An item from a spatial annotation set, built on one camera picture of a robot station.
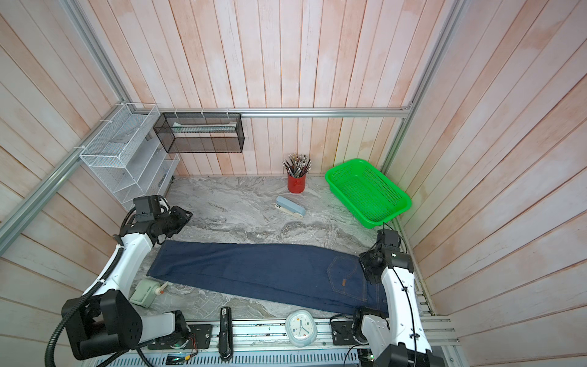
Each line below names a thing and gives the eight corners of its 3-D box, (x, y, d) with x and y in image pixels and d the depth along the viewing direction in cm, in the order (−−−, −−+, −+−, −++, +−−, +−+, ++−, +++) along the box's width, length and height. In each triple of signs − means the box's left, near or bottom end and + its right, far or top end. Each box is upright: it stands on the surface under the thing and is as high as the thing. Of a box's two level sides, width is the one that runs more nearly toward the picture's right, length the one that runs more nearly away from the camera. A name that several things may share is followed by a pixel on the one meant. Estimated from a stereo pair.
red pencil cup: (291, 196, 114) (291, 170, 100) (283, 180, 121) (283, 154, 107) (309, 191, 116) (312, 164, 102) (301, 175, 124) (302, 149, 109)
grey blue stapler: (274, 205, 110) (274, 198, 106) (280, 200, 113) (279, 193, 108) (300, 220, 105) (300, 214, 101) (304, 214, 107) (305, 208, 103)
